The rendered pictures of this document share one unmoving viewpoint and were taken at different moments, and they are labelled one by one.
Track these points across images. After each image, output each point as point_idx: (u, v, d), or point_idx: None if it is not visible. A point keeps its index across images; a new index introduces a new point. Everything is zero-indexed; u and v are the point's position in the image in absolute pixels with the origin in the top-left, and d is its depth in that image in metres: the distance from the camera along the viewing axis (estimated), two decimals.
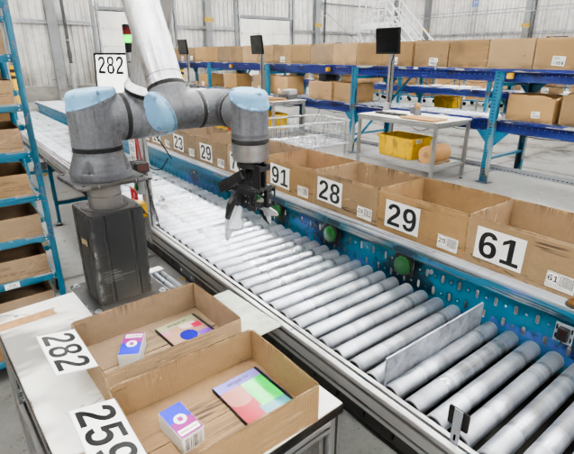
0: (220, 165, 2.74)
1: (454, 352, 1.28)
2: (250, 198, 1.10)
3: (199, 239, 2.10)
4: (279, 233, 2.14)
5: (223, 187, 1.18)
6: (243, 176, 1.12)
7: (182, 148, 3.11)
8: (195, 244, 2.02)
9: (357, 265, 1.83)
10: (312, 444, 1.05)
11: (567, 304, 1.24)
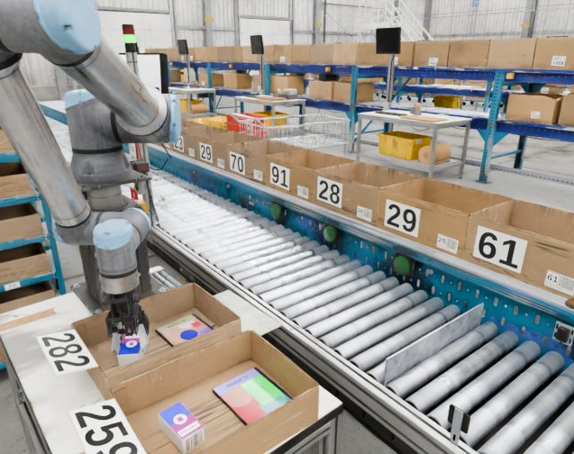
0: (220, 165, 2.74)
1: (454, 352, 1.28)
2: (109, 322, 1.14)
3: (199, 239, 2.10)
4: (279, 233, 2.14)
5: None
6: None
7: (182, 148, 3.11)
8: (195, 244, 2.02)
9: (357, 265, 1.83)
10: (312, 444, 1.05)
11: (567, 304, 1.24)
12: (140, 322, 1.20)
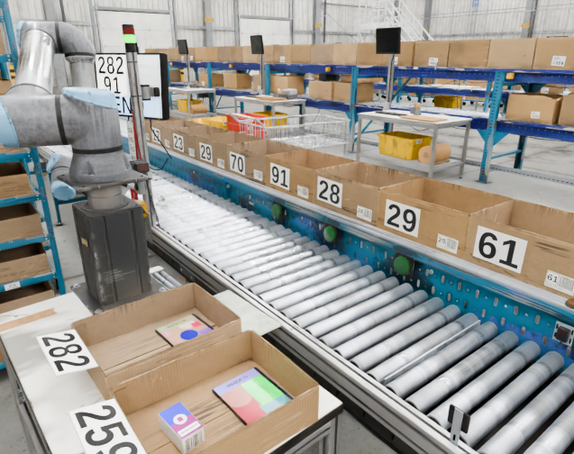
0: (220, 165, 2.74)
1: (454, 352, 1.28)
2: None
3: (199, 239, 2.10)
4: (279, 233, 2.14)
5: None
6: None
7: (182, 148, 3.11)
8: (195, 244, 2.02)
9: (357, 265, 1.83)
10: (312, 444, 1.05)
11: (567, 304, 1.24)
12: None
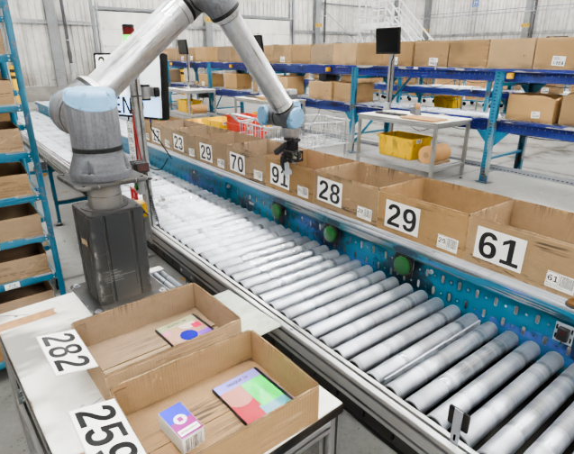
0: (220, 165, 2.74)
1: (454, 352, 1.28)
2: (289, 156, 2.13)
3: (199, 239, 2.10)
4: (279, 233, 2.14)
5: (276, 152, 2.22)
6: (287, 145, 2.15)
7: (182, 148, 3.11)
8: (195, 244, 2.02)
9: (357, 265, 1.83)
10: (312, 444, 1.05)
11: (567, 304, 1.24)
12: None
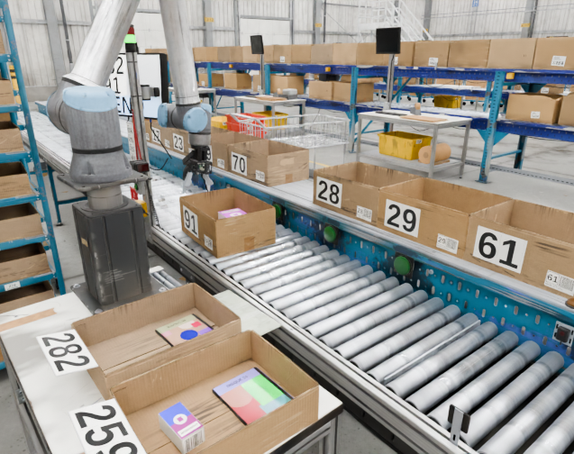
0: (220, 165, 2.74)
1: (454, 352, 1.28)
2: (195, 166, 1.84)
3: None
4: (279, 234, 2.14)
5: (184, 161, 1.93)
6: (194, 153, 1.86)
7: (182, 148, 3.11)
8: (195, 244, 2.02)
9: (357, 265, 1.83)
10: (312, 444, 1.05)
11: (567, 304, 1.24)
12: None
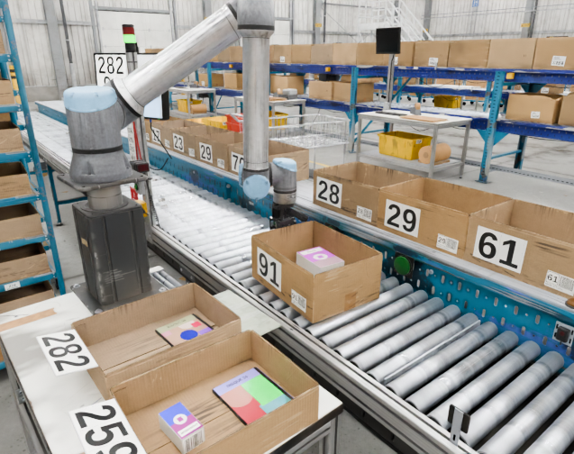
0: (220, 165, 2.74)
1: (454, 352, 1.28)
2: (273, 221, 1.79)
3: (199, 238, 2.10)
4: None
5: None
6: None
7: (182, 148, 3.11)
8: None
9: None
10: (312, 444, 1.05)
11: (567, 304, 1.24)
12: None
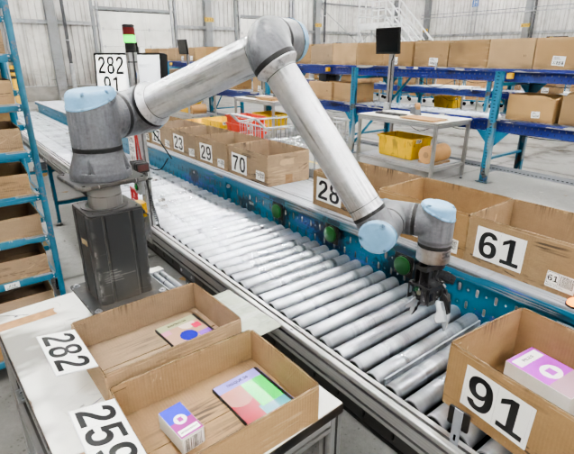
0: (220, 165, 2.74)
1: (441, 350, 1.32)
2: (413, 286, 1.29)
3: (199, 238, 2.10)
4: None
5: None
6: None
7: (182, 148, 3.11)
8: None
9: None
10: (312, 444, 1.05)
11: (567, 304, 1.24)
12: (441, 298, 1.27)
